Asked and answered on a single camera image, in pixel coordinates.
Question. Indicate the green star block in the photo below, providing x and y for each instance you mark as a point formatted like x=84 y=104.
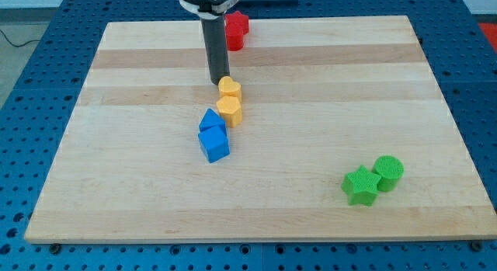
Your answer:
x=360 y=187

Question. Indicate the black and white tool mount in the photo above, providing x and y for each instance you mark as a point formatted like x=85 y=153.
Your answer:
x=208 y=9

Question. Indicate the blue triangle block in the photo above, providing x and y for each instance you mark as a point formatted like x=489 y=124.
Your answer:
x=212 y=119

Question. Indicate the yellow heart block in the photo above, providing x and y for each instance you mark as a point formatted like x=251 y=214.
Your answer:
x=227 y=86

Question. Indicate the green cylinder block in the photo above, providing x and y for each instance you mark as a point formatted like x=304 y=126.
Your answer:
x=390 y=169

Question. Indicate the blue cube block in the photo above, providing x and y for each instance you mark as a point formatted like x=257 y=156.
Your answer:
x=214 y=144

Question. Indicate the red star block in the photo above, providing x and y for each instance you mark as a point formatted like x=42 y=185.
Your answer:
x=239 y=19

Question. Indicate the yellow hexagon block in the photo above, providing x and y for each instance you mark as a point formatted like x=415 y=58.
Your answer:
x=230 y=109

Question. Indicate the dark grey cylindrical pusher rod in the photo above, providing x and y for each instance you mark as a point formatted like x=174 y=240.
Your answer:
x=216 y=48

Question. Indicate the light wooden board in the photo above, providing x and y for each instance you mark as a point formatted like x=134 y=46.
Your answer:
x=320 y=98

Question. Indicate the red cylinder block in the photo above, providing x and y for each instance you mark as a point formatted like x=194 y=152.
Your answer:
x=234 y=37

